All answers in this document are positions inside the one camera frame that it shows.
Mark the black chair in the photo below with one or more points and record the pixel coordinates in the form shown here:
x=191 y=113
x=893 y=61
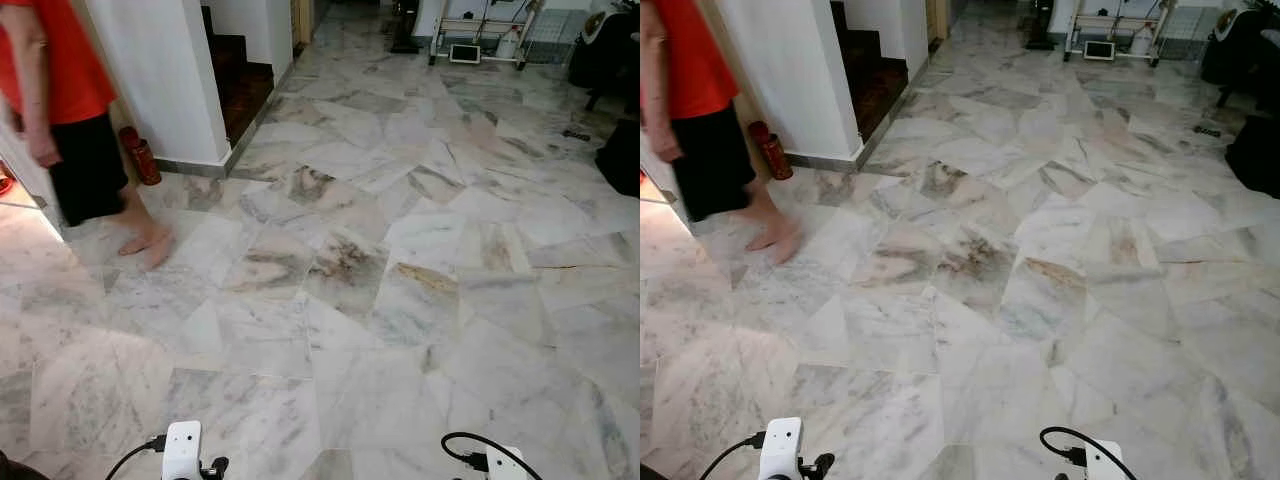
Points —
x=1240 y=50
x=605 y=55

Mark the dark red canister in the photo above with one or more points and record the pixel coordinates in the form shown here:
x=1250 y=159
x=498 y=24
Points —
x=140 y=155
x=770 y=150

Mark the black bulky bag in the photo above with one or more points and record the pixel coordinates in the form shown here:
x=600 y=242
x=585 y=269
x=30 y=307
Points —
x=620 y=158
x=1255 y=155

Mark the dark wooden staircase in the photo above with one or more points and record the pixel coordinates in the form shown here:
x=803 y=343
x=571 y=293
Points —
x=870 y=80
x=240 y=85

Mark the small dark floor item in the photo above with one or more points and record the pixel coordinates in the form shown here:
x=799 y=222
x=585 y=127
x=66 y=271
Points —
x=1207 y=131
x=576 y=133

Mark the person in black shorts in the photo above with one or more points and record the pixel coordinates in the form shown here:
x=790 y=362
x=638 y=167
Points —
x=60 y=70
x=690 y=60

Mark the black floor stand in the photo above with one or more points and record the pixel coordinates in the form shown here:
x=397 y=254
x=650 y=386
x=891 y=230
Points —
x=405 y=30
x=1040 y=25

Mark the white flat device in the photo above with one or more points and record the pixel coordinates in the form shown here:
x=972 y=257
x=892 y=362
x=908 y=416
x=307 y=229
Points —
x=465 y=53
x=1098 y=49

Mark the white metal rack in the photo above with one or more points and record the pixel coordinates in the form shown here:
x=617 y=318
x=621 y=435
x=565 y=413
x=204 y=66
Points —
x=485 y=22
x=1115 y=20

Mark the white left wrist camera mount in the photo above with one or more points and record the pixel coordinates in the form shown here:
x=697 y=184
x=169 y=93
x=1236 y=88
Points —
x=780 y=448
x=182 y=450

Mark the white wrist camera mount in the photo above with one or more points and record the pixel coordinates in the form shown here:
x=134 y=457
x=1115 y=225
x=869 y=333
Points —
x=1103 y=462
x=182 y=450
x=780 y=448
x=505 y=468

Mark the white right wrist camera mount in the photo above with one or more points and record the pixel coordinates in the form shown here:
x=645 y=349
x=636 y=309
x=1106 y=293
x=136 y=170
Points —
x=505 y=468
x=1103 y=462

